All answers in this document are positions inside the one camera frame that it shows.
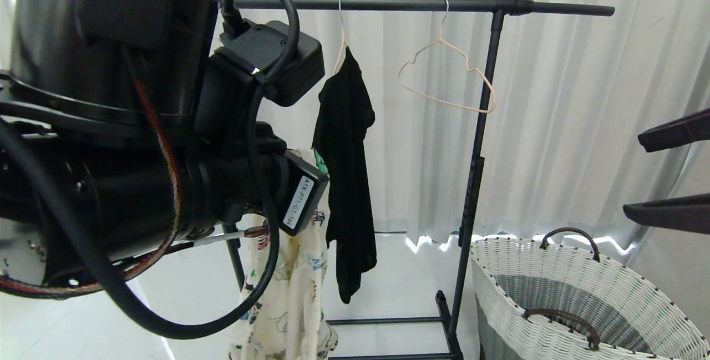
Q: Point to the pink clothes hanger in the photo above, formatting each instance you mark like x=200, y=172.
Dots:
x=444, y=102
x=339, y=55

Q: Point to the black clothes rack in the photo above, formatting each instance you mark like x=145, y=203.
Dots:
x=399, y=4

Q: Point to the cream printed garment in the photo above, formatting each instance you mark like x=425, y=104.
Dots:
x=294, y=293

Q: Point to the white curtain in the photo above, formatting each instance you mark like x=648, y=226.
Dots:
x=554, y=99

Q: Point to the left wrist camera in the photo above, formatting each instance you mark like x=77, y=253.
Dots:
x=283, y=66

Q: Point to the white laundry basket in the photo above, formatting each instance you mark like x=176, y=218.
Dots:
x=554, y=271

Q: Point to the black garment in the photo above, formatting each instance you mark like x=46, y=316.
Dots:
x=346, y=155

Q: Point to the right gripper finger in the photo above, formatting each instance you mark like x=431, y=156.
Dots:
x=676, y=132
x=671, y=213

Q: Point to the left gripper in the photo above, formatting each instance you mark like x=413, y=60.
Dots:
x=266, y=188

